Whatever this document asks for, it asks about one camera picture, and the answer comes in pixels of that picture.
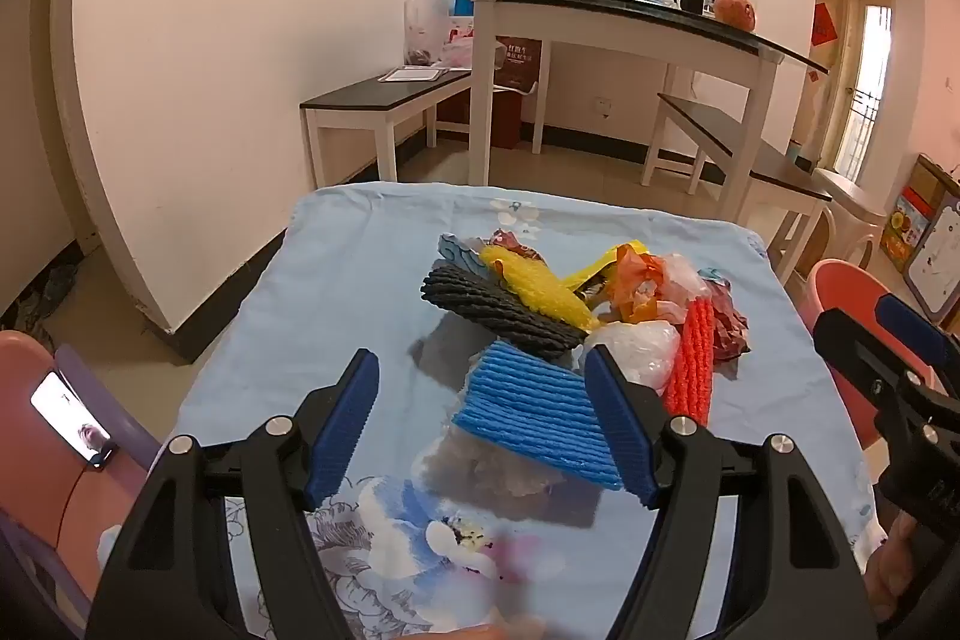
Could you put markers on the yellow wrapper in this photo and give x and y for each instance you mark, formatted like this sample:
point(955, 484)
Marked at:
point(600, 265)

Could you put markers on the dark red wrapper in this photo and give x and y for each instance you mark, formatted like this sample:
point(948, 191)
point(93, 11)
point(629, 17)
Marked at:
point(727, 325)

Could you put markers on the red foam net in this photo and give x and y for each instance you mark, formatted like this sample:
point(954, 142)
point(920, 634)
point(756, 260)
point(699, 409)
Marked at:
point(690, 362)

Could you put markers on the pomegranate ornament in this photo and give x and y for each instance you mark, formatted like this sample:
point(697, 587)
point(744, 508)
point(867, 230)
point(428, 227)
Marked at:
point(736, 10)

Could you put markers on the black foam net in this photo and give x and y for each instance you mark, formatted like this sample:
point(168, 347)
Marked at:
point(487, 310)

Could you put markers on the yellow foam net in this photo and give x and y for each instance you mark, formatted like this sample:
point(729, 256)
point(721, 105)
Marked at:
point(540, 291)

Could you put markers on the red bin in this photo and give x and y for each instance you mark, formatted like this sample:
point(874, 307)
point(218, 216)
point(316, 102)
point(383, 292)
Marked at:
point(510, 119)

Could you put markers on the pink tissue pack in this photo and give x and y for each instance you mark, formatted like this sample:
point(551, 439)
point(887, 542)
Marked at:
point(457, 44)

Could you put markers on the white plastic stool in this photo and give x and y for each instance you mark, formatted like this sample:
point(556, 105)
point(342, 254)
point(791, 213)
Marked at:
point(847, 190)

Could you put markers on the white paper sheet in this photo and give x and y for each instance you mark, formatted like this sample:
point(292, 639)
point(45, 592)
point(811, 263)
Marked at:
point(412, 75)

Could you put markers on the dark red paper bag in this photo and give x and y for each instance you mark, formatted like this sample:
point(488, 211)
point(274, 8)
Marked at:
point(519, 63)

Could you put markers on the blue framed drawing board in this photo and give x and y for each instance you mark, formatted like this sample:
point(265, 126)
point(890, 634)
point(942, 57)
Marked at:
point(937, 265)

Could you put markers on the blue patterned wrapper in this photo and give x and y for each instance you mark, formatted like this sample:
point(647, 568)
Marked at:
point(454, 250)

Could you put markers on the colourful fruit box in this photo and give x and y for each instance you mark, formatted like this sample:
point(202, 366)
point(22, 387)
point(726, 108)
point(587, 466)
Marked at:
point(904, 231)

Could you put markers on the smartphone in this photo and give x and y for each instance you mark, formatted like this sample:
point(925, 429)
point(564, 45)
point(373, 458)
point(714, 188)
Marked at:
point(64, 407)

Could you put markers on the pink plastic basin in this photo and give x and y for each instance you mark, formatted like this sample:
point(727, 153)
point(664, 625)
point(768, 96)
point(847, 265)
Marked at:
point(832, 295)

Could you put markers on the cardboard box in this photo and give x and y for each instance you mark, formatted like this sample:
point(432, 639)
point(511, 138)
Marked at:
point(930, 179)

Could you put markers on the white plastic bag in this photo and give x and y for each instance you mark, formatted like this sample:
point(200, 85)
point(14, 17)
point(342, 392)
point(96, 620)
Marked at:
point(645, 347)

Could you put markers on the pink chair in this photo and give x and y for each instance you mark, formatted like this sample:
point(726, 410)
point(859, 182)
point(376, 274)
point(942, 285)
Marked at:
point(37, 497)

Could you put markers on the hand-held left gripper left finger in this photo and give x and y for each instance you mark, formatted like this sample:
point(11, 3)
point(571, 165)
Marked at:
point(341, 430)

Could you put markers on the orange plastic bag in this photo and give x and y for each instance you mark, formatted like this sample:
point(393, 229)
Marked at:
point(637, 284)

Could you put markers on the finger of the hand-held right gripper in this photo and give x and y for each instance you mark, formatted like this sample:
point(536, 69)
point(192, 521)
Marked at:
point(855, 347)
point(911, 329)

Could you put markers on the person's right hand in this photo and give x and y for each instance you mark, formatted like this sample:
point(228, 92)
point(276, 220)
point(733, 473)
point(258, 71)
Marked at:
point(892, 565)

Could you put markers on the wall socket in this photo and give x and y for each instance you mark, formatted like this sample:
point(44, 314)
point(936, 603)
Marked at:
point(601, 105)

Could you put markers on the red wall decoration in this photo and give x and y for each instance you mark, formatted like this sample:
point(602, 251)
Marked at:
point(825, 25)

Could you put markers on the balcony door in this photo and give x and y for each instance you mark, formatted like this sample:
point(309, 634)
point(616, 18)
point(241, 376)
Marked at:
point(866, 85)

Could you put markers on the white glass-top dining table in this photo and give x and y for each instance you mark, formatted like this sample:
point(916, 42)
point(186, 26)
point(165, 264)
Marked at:
point(637, 21)

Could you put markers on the blue foam net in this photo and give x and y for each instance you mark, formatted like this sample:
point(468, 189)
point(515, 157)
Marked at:
point(525, 407)

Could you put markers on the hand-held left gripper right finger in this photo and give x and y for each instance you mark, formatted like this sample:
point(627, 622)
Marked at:
point(619, 430)

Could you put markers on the white bench with dark seat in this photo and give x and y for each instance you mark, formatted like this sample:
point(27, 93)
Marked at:
point(720, 123)
point(360, 96)

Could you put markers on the light blue floral tablecloth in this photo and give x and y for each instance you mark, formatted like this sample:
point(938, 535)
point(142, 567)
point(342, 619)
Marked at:
point(337, 280)

